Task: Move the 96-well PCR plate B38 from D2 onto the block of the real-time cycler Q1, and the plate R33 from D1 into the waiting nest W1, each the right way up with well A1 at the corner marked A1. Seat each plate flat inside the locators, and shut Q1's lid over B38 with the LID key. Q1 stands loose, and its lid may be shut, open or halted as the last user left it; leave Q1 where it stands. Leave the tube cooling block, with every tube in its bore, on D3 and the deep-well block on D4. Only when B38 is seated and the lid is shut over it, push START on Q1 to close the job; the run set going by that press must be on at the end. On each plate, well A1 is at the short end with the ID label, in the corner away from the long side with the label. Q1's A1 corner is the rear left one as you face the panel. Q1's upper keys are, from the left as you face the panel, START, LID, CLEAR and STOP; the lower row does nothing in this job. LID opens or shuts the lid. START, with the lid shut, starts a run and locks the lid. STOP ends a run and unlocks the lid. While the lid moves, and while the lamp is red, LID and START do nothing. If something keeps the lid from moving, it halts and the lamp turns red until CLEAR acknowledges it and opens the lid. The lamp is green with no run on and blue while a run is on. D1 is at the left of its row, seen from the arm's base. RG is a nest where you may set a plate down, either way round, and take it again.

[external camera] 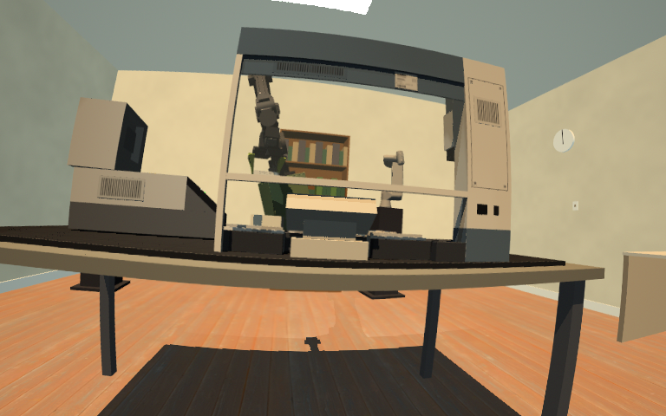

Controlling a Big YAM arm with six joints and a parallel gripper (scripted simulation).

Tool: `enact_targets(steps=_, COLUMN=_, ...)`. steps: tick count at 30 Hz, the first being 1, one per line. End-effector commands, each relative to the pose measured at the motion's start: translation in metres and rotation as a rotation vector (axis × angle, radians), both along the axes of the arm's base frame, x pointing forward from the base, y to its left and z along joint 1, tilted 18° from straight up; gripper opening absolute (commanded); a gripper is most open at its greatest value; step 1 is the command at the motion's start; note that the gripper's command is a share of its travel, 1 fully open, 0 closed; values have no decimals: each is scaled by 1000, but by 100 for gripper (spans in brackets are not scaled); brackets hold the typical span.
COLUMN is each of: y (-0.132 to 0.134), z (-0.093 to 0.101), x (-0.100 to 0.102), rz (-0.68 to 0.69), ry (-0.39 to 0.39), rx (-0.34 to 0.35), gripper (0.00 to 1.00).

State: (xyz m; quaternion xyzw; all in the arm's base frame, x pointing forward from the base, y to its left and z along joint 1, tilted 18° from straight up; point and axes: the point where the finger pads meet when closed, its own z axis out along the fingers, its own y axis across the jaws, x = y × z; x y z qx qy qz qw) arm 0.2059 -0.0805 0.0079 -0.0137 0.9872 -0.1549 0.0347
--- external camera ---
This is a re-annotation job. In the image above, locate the beige rectangular block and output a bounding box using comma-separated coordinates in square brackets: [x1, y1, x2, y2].
[250, 214, 282, 227]

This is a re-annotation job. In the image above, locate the beige benchtop instrument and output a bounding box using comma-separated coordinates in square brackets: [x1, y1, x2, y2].
[67, 97, 217, 239]

